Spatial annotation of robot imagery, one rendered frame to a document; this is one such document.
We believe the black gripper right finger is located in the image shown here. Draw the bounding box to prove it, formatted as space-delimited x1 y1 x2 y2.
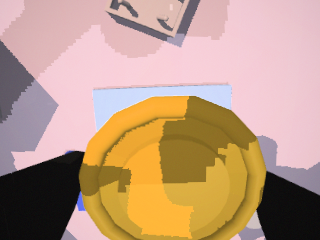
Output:
256 171 320 240

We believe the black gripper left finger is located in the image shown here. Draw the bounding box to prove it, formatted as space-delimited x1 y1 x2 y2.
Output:
0 151 85 240

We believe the yellow round plate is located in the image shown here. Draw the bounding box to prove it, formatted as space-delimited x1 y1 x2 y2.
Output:
79 96 267 240

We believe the grey cylinder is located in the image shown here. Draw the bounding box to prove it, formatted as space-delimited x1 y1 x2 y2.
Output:
247 211 261 229

